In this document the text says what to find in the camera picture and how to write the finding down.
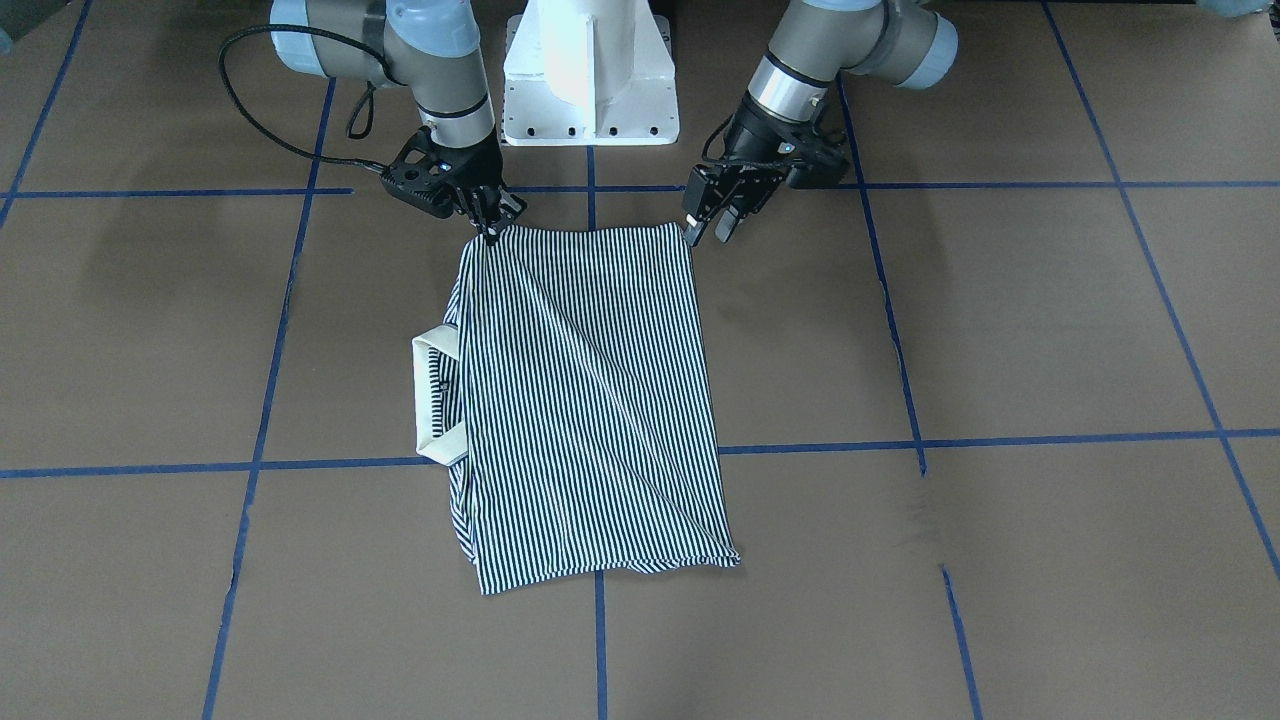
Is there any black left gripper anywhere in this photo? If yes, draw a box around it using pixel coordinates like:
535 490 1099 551
682 95 850 249

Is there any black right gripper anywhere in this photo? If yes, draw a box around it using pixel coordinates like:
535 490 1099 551
380 126 529 246

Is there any navy white striped polo shirt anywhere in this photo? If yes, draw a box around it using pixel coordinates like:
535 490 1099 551
411 223 741 594

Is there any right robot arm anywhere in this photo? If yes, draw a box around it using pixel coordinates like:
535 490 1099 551
269 1 527 243

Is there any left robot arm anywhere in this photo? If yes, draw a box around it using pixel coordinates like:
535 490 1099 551
682 1 959 246

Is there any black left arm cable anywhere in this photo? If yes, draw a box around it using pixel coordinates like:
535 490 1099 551
700 115 791 170

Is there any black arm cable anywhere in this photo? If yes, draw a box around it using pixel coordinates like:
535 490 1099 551
218 24 401 176
700 115 791 170

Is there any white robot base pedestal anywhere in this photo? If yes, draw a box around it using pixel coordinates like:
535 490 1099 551
499 1 681 147

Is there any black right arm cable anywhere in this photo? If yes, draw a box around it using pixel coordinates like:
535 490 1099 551
218 24 401 176

